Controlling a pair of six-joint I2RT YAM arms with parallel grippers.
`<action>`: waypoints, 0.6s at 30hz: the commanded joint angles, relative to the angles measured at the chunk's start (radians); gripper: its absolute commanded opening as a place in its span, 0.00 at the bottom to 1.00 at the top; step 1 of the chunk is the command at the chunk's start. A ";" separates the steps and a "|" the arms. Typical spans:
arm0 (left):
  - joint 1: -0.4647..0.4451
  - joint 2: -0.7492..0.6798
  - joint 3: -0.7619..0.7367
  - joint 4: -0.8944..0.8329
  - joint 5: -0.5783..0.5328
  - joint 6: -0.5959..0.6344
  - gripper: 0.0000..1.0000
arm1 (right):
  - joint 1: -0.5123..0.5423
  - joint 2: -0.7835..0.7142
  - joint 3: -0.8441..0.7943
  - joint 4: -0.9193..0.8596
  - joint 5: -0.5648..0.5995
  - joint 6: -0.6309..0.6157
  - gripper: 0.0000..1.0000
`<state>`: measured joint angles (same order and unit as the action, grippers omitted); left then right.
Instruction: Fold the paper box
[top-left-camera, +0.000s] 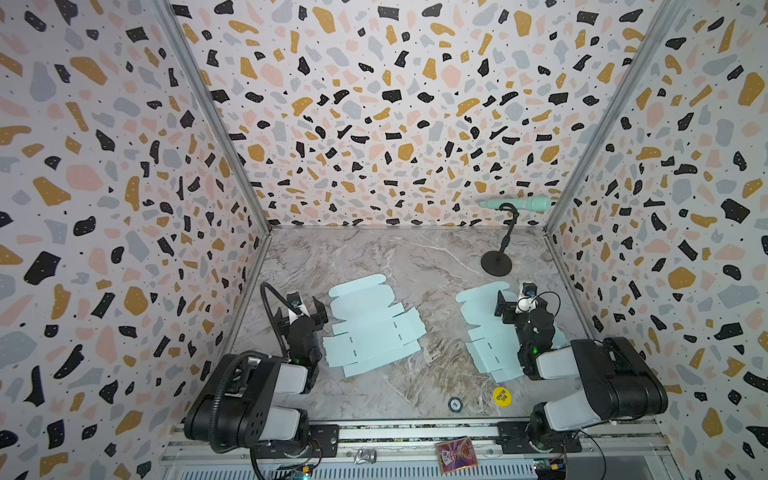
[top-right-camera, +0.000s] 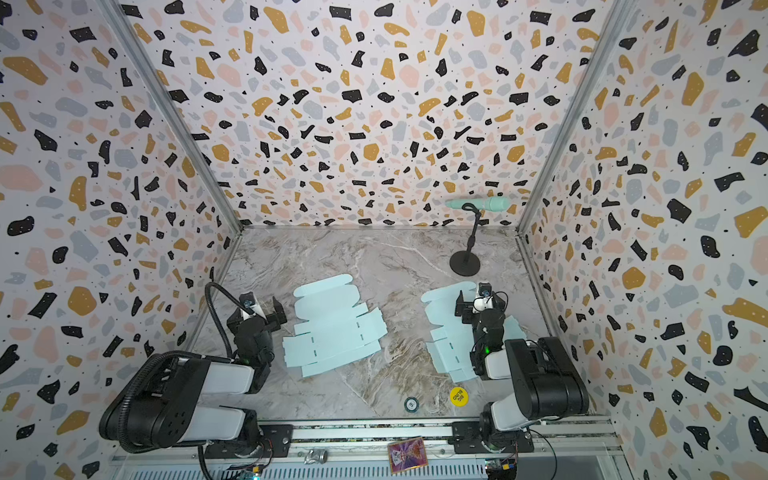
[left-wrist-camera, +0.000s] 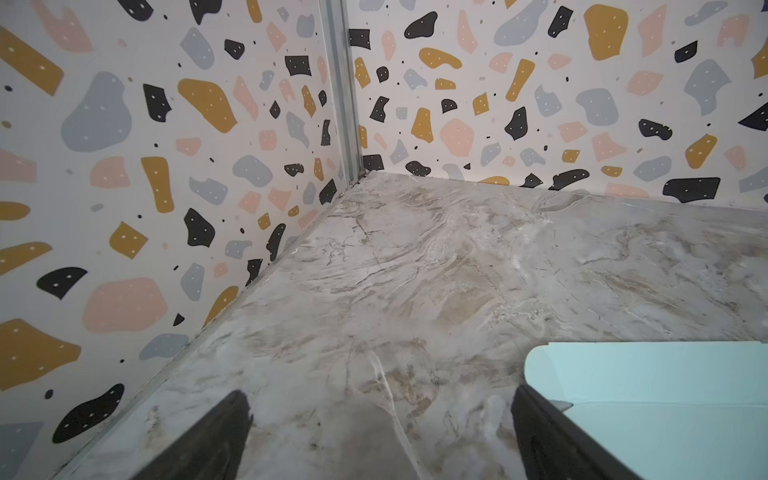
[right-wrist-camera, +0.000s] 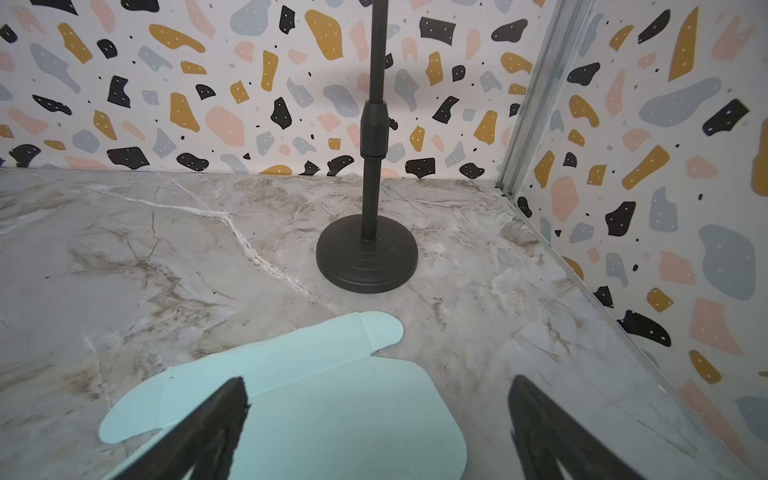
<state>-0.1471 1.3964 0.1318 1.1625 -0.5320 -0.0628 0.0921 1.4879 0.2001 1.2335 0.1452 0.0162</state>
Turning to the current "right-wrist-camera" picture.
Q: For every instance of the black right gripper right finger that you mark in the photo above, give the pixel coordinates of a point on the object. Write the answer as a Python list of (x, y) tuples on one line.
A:
[(550, 443)]

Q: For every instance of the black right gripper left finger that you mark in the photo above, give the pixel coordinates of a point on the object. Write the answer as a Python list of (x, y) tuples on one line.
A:
[(203, 444)]

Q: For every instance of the mint paper box sheet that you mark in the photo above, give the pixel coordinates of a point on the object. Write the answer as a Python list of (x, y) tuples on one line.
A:
[(324, 404)]

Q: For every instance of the black round-base stand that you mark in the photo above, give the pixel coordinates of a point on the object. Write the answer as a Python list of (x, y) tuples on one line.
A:
[(368, 253)]

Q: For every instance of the aluminium corner post right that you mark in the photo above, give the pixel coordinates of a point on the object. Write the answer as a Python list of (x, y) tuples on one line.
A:
[(560, 42)]

